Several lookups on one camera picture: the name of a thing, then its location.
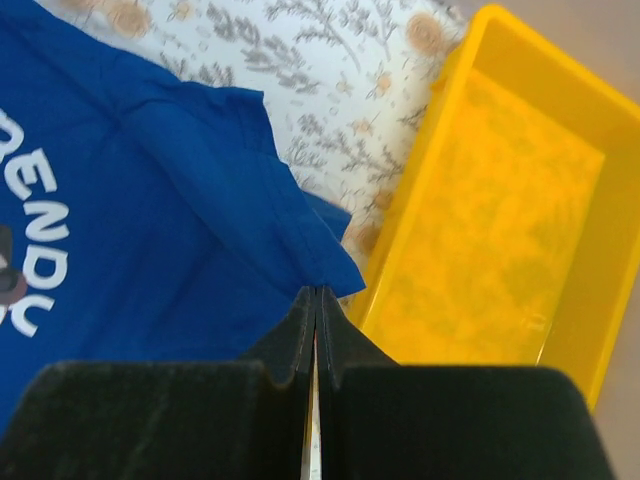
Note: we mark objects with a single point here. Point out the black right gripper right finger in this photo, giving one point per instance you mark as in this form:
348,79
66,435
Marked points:
382,420

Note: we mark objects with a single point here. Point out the yellow plastic bin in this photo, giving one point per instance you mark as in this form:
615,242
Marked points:
513,236

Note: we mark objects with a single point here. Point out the blue printed t shirt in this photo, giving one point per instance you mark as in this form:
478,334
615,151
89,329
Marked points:
143,218

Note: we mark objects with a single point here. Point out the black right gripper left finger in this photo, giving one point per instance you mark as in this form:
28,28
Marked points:
246,419

